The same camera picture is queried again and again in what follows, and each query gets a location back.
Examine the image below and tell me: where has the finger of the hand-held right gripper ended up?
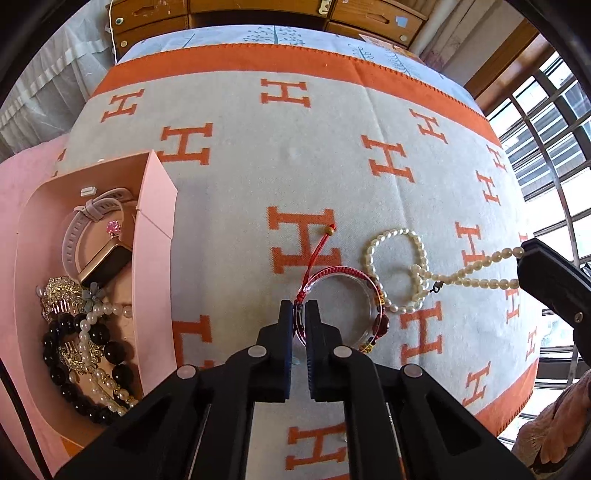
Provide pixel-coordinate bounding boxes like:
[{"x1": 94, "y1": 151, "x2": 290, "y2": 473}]
[{"x1": 516, "y1": 237, "x2": 591, "y2": 370}]

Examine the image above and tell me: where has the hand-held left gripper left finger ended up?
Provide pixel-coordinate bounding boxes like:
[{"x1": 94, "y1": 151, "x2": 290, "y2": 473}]
[{"x1": 54, "y1": 299, "x2": 295, "y2": 480}]

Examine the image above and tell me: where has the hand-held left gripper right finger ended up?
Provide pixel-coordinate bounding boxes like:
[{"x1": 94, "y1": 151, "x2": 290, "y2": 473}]
[{"x1": 305, "y1": 299, "x2": 537, "y2": 480}]

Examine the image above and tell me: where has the red cord bracelet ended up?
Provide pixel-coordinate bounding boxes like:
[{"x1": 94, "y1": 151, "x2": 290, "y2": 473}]
[{"x1": 291, "y1": 224, "x2": 391, "y2": 355}]

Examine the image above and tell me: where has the multi strand pearl bracelet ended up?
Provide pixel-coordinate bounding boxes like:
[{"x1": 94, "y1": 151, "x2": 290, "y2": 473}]
[{"x1": 362, "y1": 227, "x2": 526, "y2": 315}]

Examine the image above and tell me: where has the single strand pearl bracelet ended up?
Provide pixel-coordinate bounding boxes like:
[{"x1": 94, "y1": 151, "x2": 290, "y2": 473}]
[{"x1": 69, "y1": 300, "x2": 139, "y2": 416}]

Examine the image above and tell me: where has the black bead bracelet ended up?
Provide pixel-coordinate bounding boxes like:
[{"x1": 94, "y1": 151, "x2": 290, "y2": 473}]
[{"x1": 41, "y1": 311, "x2": 141, "y2": 425}]

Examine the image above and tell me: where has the pink cardboard box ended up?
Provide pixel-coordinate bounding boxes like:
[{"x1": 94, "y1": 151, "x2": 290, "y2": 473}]
[{"x1": 13, "y1": 150, "x2": 178, "y2": 450}]

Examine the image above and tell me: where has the blue flower brooch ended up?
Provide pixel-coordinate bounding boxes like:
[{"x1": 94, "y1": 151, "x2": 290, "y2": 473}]
[{"x1": 81, "y1": 281, "x2": 105, "y2": 315}]

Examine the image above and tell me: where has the pink strap watch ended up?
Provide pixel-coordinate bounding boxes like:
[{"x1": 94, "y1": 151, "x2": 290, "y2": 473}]
[{"x1": 61, "y1": 187, "x2": 139, "y2": 287}]

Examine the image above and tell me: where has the metal window grille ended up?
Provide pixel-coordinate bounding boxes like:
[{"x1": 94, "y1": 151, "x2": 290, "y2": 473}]
[{"x1": 485, "y1": 51, "x2": 591, "y2": 384}]

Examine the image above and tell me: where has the pink fuzzy cloth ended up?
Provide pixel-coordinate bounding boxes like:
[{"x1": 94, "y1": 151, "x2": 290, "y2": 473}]
[{"x1": 515, "y1": 376, "x2": 591, "y2": 472}]

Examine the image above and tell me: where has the orange grey patterned blanket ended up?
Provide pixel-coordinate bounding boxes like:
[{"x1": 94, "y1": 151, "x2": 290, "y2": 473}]
[{"x1": 51, "y1": 44, "x2": 541, "y2": 480}]

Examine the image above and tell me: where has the pale curtain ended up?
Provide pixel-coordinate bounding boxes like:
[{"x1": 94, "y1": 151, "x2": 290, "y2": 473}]
[{"x1": 409, "y1": 14, "x2": 522, "y2": 88}]

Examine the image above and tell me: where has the orange printed book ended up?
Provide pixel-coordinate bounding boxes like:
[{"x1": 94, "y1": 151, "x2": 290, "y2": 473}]
[{"x1": 358, "y1": 33, "x2": 407, "y2": 49}]

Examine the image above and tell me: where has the wooden desk with drawers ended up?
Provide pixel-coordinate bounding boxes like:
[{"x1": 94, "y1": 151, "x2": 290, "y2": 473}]
[{"x1": 107, "y1": 0, "x2": 430, "y2": 61}]

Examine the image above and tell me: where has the white lace cover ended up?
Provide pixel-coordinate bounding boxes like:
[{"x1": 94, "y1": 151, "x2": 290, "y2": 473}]
[{"x1": 0, "y1": 9, "x2": 121, "y2": 160}]

